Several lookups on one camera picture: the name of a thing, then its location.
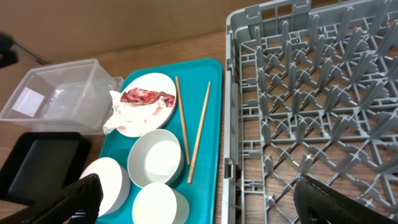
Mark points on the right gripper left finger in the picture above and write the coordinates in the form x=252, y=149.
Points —
x=79, y=202

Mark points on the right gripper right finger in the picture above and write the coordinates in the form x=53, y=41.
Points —
x=317, y=203

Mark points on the pink bowl with rice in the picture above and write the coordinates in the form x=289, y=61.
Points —
x=115, y=183

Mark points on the white napkin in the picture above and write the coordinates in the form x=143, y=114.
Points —
x=121, y=115

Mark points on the red snack wrapper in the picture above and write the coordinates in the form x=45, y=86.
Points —
x=141, y=96

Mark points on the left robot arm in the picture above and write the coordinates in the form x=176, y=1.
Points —
x=8, y=56

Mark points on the grey dishwasher rack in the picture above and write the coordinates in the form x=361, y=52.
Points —
x=311, y=88

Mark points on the black plastic tray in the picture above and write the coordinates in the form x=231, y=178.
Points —
x=41, y=164

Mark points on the white paper cup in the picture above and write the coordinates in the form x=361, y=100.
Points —
x=158, y=203

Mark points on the grey-green bowl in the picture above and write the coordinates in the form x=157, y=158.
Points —
x=155, y=157

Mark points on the pink round plate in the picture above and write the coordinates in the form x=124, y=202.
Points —
x=155, y=82

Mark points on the clear plastic bin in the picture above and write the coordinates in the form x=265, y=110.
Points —
x=66, y=97

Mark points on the right wooden chopstick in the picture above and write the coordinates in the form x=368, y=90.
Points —
x=198, y=137

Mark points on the wooden chopstick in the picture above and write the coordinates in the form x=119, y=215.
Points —
x=198, y=137
x=184, y=130

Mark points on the left wooden chopstick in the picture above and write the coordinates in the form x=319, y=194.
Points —
x=184, y=130

